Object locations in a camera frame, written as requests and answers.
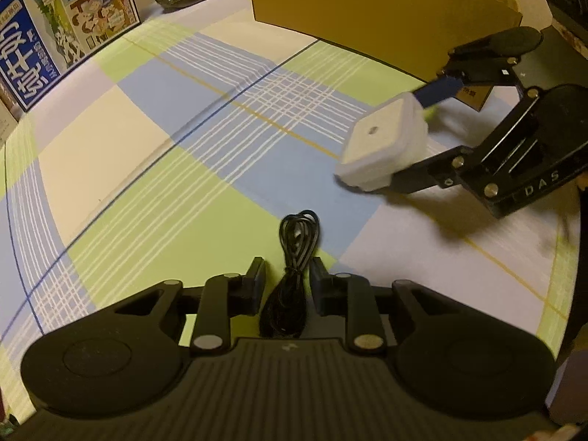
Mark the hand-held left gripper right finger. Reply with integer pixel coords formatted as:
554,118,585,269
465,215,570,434
309,257,465,354

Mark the checked cloth desktop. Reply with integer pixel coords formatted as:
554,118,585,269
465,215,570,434
0,0,580,377

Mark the white product box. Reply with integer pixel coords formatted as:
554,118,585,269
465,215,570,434
0,87,24,148

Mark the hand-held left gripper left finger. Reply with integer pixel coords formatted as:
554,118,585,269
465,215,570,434
112,257,267,354

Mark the brown cardboard box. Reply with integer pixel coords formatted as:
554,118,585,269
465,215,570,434
248,0,524,111

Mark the black cable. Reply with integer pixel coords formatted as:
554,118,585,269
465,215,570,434
258,210,323,338

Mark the blue illustrated milk carton box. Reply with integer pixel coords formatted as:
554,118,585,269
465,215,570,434
0,0,141,112

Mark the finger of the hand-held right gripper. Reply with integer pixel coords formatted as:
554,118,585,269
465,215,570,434
415,41,524,110
387,146,481,196

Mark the white square device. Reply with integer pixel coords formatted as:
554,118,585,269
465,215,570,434
334,92,433,192

